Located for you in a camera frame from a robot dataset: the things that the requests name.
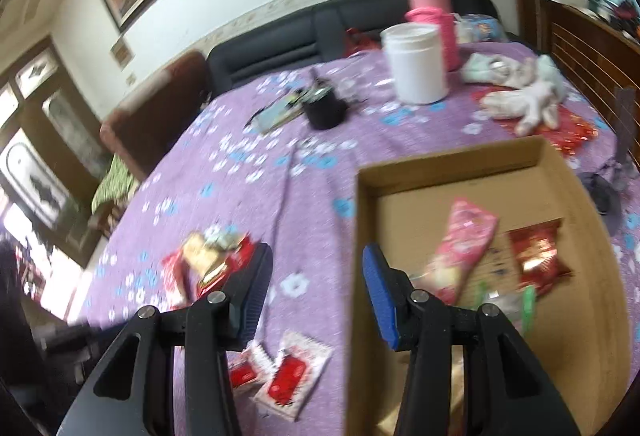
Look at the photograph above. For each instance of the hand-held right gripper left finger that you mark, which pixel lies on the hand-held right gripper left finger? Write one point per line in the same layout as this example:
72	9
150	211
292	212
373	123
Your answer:
252	301

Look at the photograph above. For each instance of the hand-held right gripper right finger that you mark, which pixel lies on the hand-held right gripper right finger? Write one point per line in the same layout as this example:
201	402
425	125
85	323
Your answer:
382	306

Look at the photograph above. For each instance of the pink snack packet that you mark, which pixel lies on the pink snack packet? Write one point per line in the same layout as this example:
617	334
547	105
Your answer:
465	236

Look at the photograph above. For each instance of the cardboard box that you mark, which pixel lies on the cardboard box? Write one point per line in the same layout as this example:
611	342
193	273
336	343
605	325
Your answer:
565	316

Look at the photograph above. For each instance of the red black-label snack packet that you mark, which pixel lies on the red black-label snack packet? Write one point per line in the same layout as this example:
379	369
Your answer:
240	256

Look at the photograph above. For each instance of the small red sauce packet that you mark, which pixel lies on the small red sauce packet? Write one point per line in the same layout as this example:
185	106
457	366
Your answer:
247	371

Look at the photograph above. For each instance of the white red snack packet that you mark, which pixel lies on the white red snack packet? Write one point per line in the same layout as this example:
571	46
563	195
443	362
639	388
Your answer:
290	378

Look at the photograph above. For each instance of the purple floral tablecloth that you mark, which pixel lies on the purple floral tablecloth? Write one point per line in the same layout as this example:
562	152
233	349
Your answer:
310	196

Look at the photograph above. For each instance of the clear green-edged packet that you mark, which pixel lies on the clear green-edged packet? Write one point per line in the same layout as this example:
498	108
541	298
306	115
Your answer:
527	306

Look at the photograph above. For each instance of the red gold snack packet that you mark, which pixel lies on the red gold snack packet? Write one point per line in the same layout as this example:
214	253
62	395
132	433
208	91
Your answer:
537	256

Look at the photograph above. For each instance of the green cushion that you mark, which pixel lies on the green cushion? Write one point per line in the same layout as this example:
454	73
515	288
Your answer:
112	186

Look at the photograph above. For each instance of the notebook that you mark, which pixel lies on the notebook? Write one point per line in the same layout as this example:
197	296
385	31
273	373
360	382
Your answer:
275	115

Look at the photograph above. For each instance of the black cup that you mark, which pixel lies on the black cup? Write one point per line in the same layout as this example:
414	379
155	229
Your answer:
325	113

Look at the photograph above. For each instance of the brown armchair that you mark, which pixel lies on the brown armchair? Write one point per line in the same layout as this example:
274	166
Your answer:
160	115

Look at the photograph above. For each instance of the white plastic jar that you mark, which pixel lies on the white plastic jar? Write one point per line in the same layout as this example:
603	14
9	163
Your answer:
417	65

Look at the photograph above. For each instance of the small black stand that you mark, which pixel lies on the small black stand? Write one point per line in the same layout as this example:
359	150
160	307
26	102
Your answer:
602	196

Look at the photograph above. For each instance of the white plush toy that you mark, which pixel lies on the white plush toy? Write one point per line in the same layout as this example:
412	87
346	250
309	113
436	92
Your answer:
530	100

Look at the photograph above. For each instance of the black sofa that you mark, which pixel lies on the black sofa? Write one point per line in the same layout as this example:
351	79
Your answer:
270	45

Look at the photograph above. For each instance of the red gold printed bag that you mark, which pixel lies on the red gold printed bag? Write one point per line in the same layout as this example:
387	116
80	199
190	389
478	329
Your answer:
575	133

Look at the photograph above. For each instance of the wooden glass door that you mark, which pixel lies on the wooden glass door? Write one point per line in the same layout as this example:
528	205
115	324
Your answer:
35	105

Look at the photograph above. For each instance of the blue printed tissue pack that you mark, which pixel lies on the blue printed tissue pack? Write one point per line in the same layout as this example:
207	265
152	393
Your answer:
480	28

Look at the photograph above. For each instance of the pink thermos bottle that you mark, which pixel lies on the pink thermos bottle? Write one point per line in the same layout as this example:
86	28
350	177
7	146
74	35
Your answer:
440	5

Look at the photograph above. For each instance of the wooden cabinet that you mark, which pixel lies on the wooden cabinet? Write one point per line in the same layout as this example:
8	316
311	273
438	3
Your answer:
585	50

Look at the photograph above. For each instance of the wall switch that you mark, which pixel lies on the wall switch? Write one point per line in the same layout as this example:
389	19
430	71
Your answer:
131	79

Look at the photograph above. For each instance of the small wall plaque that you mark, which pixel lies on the small wall plaque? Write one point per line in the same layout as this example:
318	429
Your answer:
120	51

